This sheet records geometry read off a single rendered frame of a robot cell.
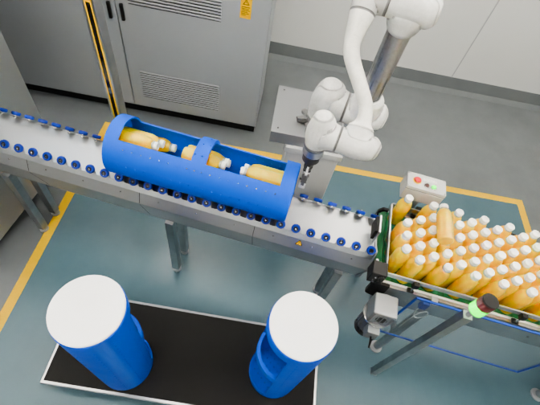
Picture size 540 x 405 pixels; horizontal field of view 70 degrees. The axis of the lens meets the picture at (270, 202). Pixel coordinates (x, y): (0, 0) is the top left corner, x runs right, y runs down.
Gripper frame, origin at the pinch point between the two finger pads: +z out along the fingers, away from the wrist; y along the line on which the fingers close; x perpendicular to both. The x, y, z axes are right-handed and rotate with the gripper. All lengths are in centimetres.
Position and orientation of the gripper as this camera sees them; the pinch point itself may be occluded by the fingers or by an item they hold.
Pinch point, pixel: (302, 182)
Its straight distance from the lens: 177.6
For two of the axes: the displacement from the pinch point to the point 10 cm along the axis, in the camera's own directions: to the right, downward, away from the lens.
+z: -1.3, 5.7, 8.1
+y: 2.5, -7.8, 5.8
